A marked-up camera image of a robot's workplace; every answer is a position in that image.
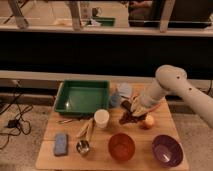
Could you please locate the blue sponge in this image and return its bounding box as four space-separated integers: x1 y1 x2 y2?
53 133 68 156

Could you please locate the metal measuring cup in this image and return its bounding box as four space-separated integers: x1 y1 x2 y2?
76 124 93 156

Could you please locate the green background bin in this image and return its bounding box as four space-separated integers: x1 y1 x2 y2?
91 17 115 26

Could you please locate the yellow banana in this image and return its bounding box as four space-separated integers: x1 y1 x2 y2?
76 118 93 138

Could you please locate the white cup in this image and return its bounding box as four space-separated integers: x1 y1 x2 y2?
94 109 110 129

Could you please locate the green plastic tray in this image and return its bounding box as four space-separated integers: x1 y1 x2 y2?
54 80 110 118

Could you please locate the dark grape bunch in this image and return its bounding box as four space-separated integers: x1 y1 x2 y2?
119 111 146 125

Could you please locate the purple bowl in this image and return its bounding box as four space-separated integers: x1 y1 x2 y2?
152 135 183 167

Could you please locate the yellow apple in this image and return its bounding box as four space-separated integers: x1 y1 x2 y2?
139 115 155 129

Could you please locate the red chili pepper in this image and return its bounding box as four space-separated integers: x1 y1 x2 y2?
150 102 162 111

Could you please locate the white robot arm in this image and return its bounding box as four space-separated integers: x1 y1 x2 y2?
131 65 213 129

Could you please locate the black remote control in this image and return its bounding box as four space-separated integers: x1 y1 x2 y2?
121 100 131 111

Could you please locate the blue cup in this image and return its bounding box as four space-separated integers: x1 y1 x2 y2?
109 93 121 108

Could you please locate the orange bowl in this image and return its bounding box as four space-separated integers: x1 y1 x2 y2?
108 133 135 162

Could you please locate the metal fork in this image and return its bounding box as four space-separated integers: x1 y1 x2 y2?
57 119 75 124

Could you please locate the black power adapter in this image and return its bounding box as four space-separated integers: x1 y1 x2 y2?
7 119 19 128

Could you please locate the black floor cable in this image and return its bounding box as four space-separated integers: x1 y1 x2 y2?
0 83 34 151

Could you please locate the light blue cloth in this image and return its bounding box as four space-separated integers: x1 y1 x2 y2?
117 83 133 98

